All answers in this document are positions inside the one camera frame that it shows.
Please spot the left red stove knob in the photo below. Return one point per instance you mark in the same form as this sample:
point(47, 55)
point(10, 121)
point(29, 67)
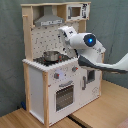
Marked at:
point(56, 76)

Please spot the right red stove knob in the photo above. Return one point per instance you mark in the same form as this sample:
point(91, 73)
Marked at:
point(74, 69)

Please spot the grey range hood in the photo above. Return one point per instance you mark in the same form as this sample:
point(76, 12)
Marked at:
point(48, 18)

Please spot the small metal pot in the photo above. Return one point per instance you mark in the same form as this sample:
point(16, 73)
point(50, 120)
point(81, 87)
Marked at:
point(51, 55)

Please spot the toy microwave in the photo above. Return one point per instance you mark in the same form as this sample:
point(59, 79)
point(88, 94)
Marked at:
point(78, 11)

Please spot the black toy stovetop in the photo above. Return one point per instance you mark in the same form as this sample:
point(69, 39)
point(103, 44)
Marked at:
point(42, 61)

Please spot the grey ice dispenser panel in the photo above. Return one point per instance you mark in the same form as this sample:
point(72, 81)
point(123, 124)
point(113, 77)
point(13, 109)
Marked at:
point(90, 75)

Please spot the grey cupboard door handle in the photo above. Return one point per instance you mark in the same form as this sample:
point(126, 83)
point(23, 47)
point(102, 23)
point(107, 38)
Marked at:
point(84, 83)

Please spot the wooden toy kitchen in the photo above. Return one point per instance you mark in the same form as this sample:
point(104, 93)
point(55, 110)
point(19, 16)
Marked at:
point(40, 84)

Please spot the toy oven door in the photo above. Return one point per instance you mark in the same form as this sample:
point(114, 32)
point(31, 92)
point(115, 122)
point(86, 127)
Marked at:
point(64, 97)

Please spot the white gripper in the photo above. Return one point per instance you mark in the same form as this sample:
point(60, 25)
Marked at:
point(68, 36)

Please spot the red stove knob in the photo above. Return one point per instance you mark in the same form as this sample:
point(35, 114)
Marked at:
point(74, 69)
point(56, 76)

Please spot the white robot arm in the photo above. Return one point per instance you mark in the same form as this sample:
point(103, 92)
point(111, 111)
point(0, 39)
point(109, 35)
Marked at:
point(89, 49)

